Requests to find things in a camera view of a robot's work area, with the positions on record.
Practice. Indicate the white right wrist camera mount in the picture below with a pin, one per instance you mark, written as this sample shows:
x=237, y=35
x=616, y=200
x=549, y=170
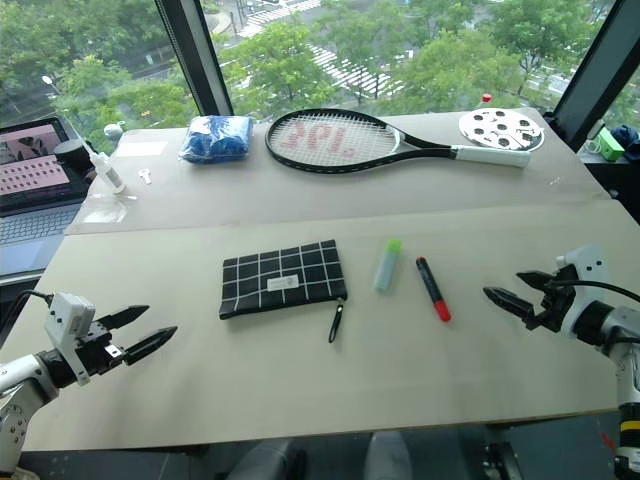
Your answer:
x=587, y=262

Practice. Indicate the black window frame pillar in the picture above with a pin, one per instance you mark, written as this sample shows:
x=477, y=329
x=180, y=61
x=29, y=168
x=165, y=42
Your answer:
x=590, y=75
x=195, y=55

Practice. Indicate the white round perforated disc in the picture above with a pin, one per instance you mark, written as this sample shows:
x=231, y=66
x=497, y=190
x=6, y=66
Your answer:
x=500, y=122

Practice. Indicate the black grid-patterned pouch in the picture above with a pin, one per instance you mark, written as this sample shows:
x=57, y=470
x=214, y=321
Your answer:
x=280, y=280

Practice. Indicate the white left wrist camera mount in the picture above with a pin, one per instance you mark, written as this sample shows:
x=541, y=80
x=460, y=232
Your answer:
x=67, y=315

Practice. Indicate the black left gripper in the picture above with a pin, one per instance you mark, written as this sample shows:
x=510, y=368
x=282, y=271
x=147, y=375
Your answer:
x=95, y=352

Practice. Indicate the green box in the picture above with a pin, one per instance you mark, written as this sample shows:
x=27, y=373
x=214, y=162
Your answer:
x=610, y=145

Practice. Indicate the black and white tennis racket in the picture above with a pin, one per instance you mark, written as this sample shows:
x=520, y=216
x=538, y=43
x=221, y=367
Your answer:
x=492, y=155

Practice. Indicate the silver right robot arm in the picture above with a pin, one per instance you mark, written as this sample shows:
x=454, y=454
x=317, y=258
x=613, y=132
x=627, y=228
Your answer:
x=627, y=325

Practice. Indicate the dark blue cap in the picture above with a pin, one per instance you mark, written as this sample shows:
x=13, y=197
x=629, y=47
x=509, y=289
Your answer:
x=631, y=142

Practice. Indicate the grey laptop computer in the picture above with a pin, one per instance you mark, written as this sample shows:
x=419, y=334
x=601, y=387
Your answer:
x=30, y=220

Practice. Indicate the black cylindrical object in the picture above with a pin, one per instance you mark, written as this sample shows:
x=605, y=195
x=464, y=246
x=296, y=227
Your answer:
x=70, y=154

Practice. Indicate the black table frame bracket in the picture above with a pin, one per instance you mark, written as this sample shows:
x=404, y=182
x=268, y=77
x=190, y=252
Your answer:
x=500, y=462

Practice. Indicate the dark rounded shape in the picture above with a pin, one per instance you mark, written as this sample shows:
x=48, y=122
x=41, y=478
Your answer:
x=270, y=460

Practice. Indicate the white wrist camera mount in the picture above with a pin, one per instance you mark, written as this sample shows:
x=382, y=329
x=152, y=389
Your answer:
x=587, y=262
x=67, y=315

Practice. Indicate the clear plastic bag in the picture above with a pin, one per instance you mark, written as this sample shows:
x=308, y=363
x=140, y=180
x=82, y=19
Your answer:
x=105, y=210

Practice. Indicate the blue cloth bundle in plastic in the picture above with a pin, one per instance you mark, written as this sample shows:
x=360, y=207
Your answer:
x=215, y=137

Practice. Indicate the pale green highlighter pen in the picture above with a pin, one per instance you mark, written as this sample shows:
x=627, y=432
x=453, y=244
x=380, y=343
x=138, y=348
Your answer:
x=387, y=267

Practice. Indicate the grey rounded shape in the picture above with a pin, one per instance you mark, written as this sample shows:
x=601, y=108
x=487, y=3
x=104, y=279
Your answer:
x=387, y=457

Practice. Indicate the black marker with red cap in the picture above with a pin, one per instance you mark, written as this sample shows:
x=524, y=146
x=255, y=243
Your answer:
x=431, y=287

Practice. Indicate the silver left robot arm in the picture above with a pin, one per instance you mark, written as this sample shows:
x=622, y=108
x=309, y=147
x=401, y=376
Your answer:
x=20, y=380

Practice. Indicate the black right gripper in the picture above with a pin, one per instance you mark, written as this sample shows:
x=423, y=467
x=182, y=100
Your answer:
x=557, y=305

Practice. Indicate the small red knob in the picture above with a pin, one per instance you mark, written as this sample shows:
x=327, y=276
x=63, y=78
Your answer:
x=487, y=97

